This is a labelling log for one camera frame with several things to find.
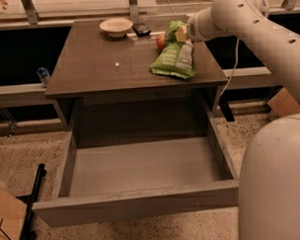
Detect white cable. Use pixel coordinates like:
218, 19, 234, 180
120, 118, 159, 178
215, 36, 243, 98

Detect small black device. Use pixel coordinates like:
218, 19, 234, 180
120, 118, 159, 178
133, 24, 151, 38

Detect small water bottle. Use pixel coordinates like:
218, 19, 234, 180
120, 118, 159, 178
37, 67, 50, 87

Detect red apple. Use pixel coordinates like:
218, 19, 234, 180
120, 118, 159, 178
156, 34, 165, 50

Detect open grey top drawer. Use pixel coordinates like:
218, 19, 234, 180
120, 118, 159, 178
34, 96, 239, 227

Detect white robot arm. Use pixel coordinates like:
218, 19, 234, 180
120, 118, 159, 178
187, 0, 300, 240

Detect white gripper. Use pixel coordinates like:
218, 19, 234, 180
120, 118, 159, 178
175, 7, 219, 42

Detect grey cabinet counter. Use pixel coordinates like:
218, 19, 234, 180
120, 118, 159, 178
41, 13, 230, 131

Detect brown cardboard box right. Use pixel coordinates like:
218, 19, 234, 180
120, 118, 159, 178
267, 88, 300, 118

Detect brown cardboard sheet left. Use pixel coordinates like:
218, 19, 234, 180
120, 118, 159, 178
0, 188, 27, 240

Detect metal window railing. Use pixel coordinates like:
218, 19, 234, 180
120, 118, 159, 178
0, 0, 300, 32

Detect white ceramic bowl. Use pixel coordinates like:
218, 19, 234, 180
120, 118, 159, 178
100, 18, 133, 39

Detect black metal stand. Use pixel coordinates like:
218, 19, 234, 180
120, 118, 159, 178
19, 163, 46, 240

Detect green rice chip bag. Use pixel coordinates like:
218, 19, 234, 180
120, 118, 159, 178
149, 20, 195, 79

